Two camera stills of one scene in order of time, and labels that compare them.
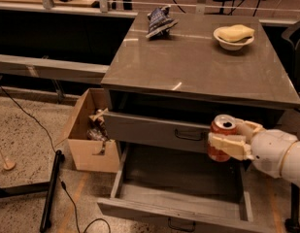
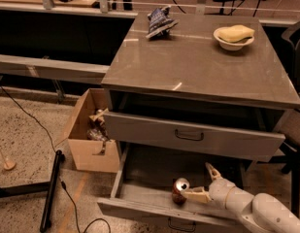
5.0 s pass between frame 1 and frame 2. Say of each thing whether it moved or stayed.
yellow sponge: stayed
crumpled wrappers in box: stayed
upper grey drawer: stayed
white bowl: stayed
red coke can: moved
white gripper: moved
